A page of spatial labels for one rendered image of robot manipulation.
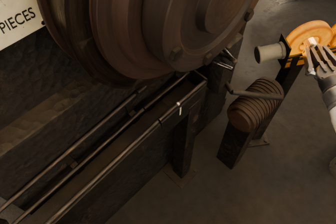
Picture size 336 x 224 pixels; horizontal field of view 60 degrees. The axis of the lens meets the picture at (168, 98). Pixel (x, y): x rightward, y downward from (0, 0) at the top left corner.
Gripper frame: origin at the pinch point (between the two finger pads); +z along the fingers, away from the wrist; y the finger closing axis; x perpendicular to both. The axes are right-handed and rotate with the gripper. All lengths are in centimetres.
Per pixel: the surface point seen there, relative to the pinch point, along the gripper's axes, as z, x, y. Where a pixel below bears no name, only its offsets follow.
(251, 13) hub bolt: -18, 34, -36
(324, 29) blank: -1.2, 5.4, 2.4
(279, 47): -0.7, -1.4, -10.1
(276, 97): -12.8, -14.1, -11.3
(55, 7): -24, 46, -69
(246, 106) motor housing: -13.5, -16.7, -21.8
